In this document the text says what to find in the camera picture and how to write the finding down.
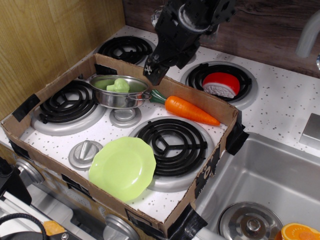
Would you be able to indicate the hanging silver strainer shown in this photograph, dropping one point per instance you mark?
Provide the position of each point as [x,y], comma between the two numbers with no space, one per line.
[155,16]

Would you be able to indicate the back right black burner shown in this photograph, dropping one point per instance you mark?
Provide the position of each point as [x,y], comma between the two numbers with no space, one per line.
[249,86]

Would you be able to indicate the light green plastic plate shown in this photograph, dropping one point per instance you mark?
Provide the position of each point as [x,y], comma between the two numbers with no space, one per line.
[123,168]

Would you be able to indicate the black clamp device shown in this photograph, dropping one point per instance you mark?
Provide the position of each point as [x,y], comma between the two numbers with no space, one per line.
[11,182]

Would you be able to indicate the silver pot lid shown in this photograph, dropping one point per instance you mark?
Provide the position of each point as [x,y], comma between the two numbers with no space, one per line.
[248,221]

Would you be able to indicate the silver faucet handle block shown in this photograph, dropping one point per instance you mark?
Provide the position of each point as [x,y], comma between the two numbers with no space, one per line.
[311,133]

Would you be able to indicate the silver oven dial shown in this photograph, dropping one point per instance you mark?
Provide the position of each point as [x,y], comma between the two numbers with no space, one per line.
[118,229]
[28,174]

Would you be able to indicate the hanging silver spatula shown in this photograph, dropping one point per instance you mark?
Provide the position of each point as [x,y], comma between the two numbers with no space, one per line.
[209,37]

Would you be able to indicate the silver faucet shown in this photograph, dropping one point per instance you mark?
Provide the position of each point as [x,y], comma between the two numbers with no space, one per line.
[308,36]

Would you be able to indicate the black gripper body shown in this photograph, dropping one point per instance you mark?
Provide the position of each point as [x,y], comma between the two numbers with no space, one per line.
[173,36]

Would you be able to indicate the green toy broccoli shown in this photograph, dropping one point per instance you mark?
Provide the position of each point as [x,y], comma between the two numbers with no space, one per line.
[120,86]

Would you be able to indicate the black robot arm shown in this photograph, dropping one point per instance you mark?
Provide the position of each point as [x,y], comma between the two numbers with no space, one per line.
[199,15]

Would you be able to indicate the silver toy sink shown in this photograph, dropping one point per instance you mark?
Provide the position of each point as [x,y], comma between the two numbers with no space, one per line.
[276,176]

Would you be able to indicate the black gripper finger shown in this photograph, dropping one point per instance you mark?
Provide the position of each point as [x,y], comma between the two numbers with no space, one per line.
[186,55]
[155,74]

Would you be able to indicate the silver front stove knob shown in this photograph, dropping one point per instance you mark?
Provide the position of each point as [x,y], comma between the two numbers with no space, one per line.
[81,155]

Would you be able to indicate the black burner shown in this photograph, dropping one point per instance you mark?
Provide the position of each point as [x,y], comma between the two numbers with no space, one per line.
[249,86]
[69,111]
[180,148]
[130,49]

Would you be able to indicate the brown cardboard fence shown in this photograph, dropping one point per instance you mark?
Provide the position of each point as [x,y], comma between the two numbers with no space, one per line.
[14,126]

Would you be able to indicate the red toy cheese wedge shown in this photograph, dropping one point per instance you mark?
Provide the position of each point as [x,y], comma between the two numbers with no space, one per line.
[221,84]

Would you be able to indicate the back left black burner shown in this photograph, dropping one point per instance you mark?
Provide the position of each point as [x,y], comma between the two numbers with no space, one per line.
[130,49]

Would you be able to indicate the front right black burner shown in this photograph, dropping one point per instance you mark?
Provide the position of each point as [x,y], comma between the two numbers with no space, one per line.
[180,148]

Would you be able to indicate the front left black burner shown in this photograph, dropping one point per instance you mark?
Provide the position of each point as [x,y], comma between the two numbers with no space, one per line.
[69,111]

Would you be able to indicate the orange toy carrot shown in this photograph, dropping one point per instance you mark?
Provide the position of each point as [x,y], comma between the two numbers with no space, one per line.
[182,108]

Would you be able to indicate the small silver metal pot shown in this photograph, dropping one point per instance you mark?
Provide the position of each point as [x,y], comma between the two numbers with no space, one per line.
[138,93]

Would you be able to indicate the silver oven dial right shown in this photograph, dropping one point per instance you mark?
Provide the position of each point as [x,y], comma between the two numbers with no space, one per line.
[118,229]

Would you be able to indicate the silver middle stove knob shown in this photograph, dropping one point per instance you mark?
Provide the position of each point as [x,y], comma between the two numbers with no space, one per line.
[125,118]

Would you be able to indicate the orange slice toy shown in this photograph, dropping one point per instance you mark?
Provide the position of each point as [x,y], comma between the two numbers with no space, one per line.
[297,231]

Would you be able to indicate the silver oven dial left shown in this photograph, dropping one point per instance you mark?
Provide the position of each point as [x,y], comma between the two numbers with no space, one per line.
[28,174]

